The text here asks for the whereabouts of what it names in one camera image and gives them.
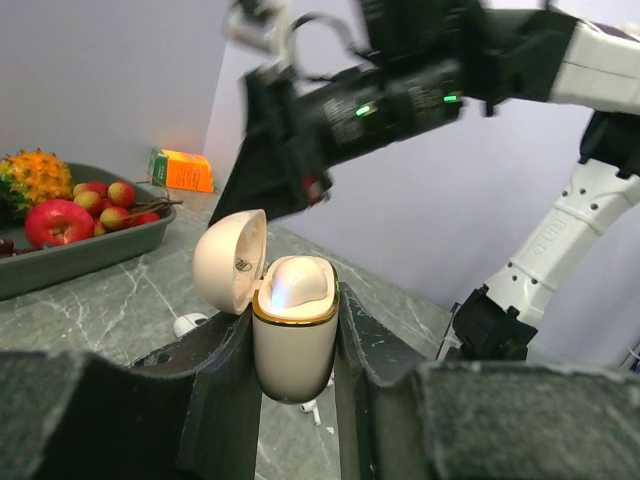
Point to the dark grey fruit tray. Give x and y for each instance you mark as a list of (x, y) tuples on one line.
[(50, 265)]

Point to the white earbud right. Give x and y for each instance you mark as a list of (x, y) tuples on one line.
[(311, 407)]

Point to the small pineapple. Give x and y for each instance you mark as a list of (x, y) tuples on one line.
[(30, 178)]

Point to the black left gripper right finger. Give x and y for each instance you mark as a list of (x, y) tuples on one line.
[(401, 416)]

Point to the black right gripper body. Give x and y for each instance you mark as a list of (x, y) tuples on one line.
[(408, 80)]

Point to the dark purple grape bunch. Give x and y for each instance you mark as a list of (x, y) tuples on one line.
[(9, 250)]

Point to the red apple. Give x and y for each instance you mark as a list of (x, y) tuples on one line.
[(58, 222)]

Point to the pink earbud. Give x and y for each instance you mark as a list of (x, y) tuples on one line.
[(297, 281)]

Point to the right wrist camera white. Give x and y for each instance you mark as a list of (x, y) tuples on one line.
[(265, 26)]

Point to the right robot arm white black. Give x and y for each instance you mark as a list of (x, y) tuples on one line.
[(485, 157)]

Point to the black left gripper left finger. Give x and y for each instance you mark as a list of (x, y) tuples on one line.
[(188, 410)]

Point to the pink earbuds charging case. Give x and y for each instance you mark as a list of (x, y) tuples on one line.
[(293, 348)]

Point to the red lychee bunch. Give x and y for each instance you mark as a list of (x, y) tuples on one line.
[(116, 206)]

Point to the white earbuds charging case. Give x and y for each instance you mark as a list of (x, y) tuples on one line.
[(188, 322)]

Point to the orange juice box far right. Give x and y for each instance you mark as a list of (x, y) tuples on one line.
[(180, 170)]

